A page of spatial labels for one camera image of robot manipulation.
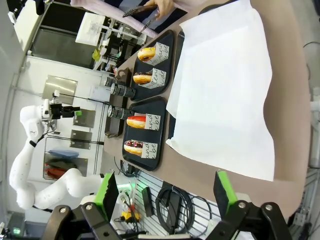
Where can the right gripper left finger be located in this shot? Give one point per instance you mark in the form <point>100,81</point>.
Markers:
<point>106,195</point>

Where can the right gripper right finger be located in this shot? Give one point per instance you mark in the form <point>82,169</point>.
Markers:
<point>225,195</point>

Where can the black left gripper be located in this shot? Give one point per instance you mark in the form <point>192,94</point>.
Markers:
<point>58,111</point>

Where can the black Pepsi can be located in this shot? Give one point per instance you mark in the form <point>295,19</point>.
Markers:
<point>122,90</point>
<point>110,81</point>
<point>120,112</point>

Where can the chocolate sprinkle donut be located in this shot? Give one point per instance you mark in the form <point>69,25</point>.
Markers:
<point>133,147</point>

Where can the red glazed donut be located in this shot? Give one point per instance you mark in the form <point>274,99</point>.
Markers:
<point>136,122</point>

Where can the white printed paper donut box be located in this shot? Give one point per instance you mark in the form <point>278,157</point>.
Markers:
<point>150,150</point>
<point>157,80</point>
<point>161,53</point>
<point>151,121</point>

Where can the yellow glazed donut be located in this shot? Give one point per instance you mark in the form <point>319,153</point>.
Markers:
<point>147,53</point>

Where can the dark metal tongs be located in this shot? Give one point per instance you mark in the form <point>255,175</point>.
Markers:
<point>140,11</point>

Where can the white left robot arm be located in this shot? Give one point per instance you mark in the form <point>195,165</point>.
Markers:
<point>25,162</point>

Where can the person's left hand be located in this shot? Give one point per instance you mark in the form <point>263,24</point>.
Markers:
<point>165,6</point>

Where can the brown plastic tray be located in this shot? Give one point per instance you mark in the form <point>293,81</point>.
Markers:
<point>113,127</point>

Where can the black rectangular box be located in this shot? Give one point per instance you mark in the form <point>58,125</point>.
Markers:
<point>148,201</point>

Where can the shelf with folded clothes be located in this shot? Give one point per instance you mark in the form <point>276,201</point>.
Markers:
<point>65,165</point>

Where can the cluttered background workbench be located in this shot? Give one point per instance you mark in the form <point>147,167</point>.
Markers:
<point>115,45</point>

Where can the white monitor back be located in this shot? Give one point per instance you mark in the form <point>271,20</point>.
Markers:
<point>90,30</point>

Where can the black plastic tray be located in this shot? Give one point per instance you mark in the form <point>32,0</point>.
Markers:
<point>165,62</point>
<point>173,72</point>
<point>160,130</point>

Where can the white paper sheet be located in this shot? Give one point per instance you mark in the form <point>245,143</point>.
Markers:
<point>220,95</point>

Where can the person in pink robe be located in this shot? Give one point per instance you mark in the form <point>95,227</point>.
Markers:
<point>140,27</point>

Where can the silver metal wall plate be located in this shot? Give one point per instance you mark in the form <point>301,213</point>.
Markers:
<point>81,139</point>
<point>85,118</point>
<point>60,86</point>

